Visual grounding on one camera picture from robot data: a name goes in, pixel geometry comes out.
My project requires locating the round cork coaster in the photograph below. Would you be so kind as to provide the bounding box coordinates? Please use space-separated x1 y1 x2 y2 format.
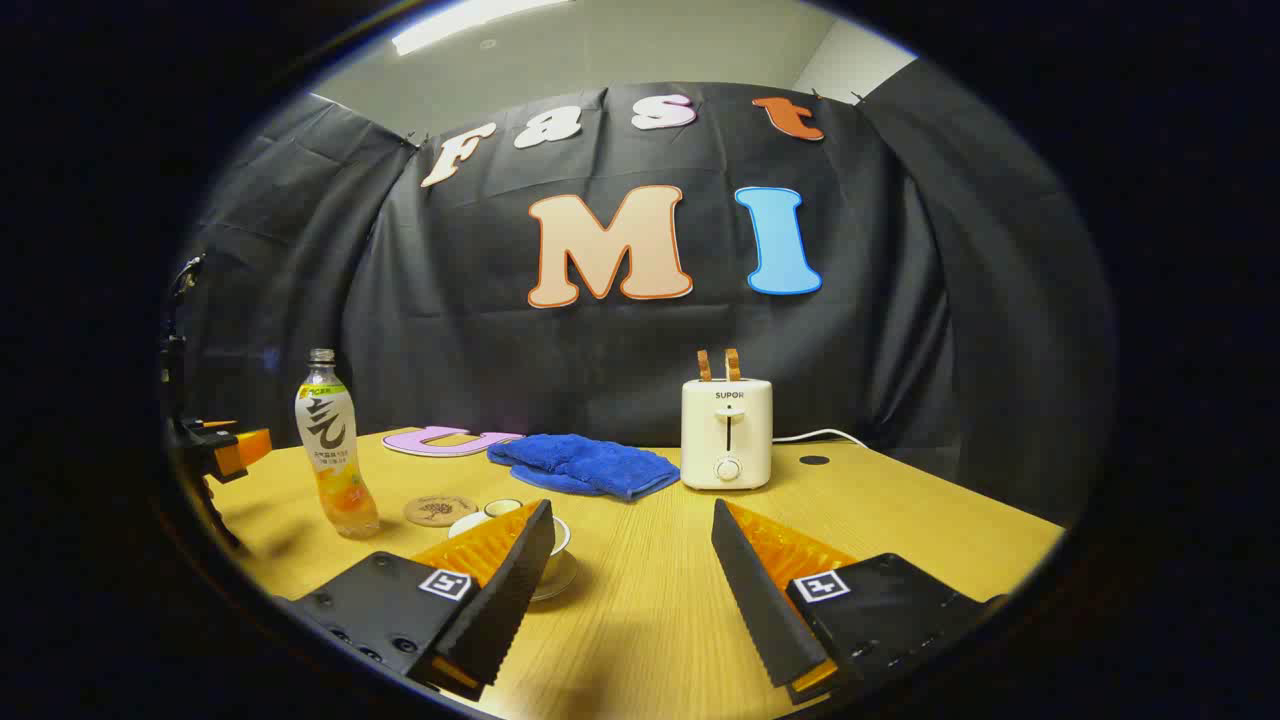
403 494 479 528

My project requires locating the white ceramic saucer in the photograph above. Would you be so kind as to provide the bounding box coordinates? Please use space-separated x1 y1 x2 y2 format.
528 550 579 603

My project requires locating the blue folded towel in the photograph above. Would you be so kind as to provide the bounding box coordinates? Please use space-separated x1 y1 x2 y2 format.
487 433 681 502

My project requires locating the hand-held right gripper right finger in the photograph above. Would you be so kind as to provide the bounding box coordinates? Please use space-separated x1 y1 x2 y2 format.
711 498 1011 706

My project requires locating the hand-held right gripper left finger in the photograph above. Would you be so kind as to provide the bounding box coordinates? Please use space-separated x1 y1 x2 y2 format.
275 498 557 701

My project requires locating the cream white toaster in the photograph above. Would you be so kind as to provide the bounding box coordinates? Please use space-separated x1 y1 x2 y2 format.
681 378 774 491

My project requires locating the black backdrop cloth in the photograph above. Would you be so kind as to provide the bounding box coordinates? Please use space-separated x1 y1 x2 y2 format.
165 82 1116 526

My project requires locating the purple letter cutout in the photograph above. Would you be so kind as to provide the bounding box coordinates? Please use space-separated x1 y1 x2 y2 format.
382 426 526 458

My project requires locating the white toaster cable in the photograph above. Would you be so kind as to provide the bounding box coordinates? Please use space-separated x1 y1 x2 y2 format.
772 428 869 449

